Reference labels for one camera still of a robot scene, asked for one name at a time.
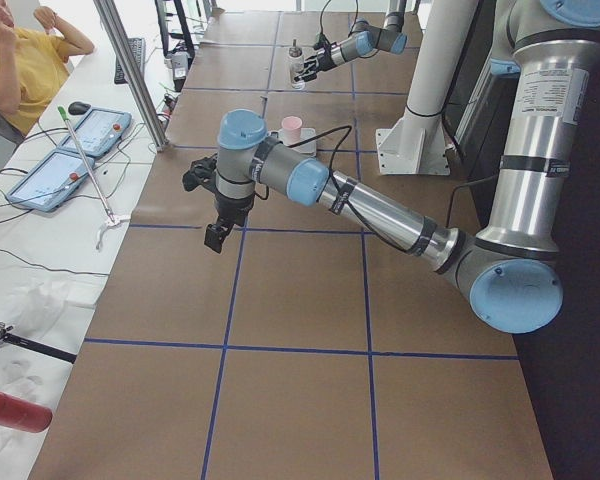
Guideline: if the person in yellow shirt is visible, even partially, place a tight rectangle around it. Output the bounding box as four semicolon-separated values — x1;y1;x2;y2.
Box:
0;1;95;135

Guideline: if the red cylinder bottle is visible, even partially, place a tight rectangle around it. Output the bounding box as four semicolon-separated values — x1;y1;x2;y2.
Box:
0;391;53;433

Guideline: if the black computer mouse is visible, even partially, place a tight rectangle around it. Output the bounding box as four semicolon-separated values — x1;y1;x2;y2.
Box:
68;101;91;116

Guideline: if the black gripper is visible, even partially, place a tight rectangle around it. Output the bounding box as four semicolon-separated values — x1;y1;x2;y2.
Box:
204;192;254;253
294;49;333;84

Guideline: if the green handled reacher grabber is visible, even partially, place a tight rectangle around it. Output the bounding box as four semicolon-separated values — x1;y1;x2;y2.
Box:
57;106;131;251

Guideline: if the black power strip box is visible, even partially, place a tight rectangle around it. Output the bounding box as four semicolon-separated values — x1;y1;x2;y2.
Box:
171;51;189;83

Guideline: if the far blue teach pendant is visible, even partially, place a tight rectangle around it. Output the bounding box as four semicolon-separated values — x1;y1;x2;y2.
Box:
69;107;132;159

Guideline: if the pink plastic cup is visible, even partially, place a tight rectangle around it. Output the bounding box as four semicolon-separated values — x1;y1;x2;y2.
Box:
279;116;303;146

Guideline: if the black keyboard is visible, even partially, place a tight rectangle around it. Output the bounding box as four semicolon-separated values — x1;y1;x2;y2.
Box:
112;37;147;85

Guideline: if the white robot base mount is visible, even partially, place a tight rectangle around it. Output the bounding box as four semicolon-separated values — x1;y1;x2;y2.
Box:
376;0;479;176

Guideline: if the silver digital kitchen scale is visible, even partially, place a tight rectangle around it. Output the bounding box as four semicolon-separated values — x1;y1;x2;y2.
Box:
269;127;317;156

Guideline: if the aluminium frame post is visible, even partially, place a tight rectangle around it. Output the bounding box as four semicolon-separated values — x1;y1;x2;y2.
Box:
94;0;168;152

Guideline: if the near blue teach pendant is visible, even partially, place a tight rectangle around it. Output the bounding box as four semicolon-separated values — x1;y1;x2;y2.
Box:
6;149;88;213

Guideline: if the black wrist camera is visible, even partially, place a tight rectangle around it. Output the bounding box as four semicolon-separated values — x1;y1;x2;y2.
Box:
182;154;217;193

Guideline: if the black tripod stick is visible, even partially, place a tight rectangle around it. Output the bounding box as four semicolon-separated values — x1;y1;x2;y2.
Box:
0;322;77;364

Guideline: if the blue teach pendant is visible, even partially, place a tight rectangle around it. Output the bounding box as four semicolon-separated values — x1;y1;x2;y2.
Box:
6;149;88;213
69;107;132;159

